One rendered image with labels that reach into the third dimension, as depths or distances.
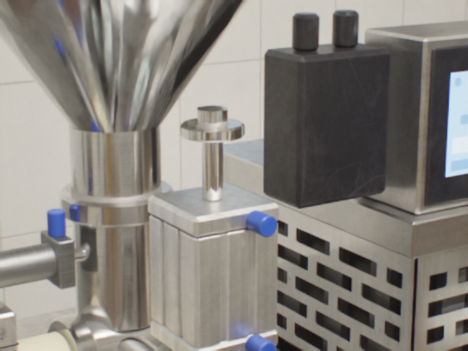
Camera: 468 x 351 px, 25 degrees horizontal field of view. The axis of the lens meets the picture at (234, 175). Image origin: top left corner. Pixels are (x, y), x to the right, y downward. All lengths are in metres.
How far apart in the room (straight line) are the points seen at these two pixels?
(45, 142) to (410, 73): 1.50
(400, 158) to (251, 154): 0.18
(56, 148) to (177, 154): 0.28
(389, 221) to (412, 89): 0.08
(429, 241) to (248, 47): 1.65
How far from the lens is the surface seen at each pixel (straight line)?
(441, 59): 0.64
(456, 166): 0.67
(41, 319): 0.87
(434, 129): 0.65
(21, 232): 2.12
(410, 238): 0.65
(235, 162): 0.80
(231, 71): 2.27
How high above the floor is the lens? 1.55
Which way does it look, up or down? 15 degrees down
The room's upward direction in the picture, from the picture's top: straight up
